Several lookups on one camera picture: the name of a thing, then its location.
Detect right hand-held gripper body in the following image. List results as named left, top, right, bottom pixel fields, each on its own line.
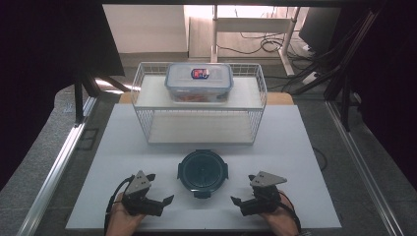
left=240, top=170, right=288, bottom=217

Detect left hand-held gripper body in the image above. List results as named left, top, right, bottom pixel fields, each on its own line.
left=122, top=170, right=165, bottom=217

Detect round glass container dark lid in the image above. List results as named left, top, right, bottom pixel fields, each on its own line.
left=176, top=148, right=229, bottom=200

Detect white wire rack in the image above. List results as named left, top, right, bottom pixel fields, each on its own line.
left=130, top=61, right=268, bottom=146

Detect rectangular clear food container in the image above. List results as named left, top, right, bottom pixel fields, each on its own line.
left=164, top=62, right=235, bottom=104

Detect person's right hand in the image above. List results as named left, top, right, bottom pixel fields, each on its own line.
left=260, top=200, right=300, bottom=236

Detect person's left hand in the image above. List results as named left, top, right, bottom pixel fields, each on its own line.
left=105, top=193, right=146, bottom=236

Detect white table sheet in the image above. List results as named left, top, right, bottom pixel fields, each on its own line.
left=65, top=103, right=342, bottom=230

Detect wooden board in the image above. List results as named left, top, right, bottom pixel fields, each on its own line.
left=117, top=91, right=295, bottom=106

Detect black metal stand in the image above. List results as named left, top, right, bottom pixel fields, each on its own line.
left=73, top=71, right=132, bottom=126
left=290, top=9, right=386, bottom=132

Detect black curtain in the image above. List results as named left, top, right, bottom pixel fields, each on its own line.
left=0, top=0, right=126, bottom=191
left=330, top=0, right=417, bottom=181

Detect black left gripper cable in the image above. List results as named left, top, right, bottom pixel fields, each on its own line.
left=103, top=175, right=136, bottom=236

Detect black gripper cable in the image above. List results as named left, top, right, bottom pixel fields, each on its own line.
left=103, top=175, right=136, bottom=236
left=278, top=191, right=303, bottom=234

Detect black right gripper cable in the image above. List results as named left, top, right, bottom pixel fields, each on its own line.
left=278, top=191, right=303, bottom=234

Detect thin black table cable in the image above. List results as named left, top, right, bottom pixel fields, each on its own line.
left=312, top=147, right=328, bottom=172

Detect aluminium rail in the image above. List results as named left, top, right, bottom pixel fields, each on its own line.
left=326, top=99, right=405, bottom=236
left=16, top=96, right=99, bottom=236

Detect black floor cables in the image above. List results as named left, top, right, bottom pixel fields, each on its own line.
left=216, top=30, right=287, bottom=56

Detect white desk frame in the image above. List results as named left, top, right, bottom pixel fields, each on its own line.
left=210, top=4, right=302, bottom=77

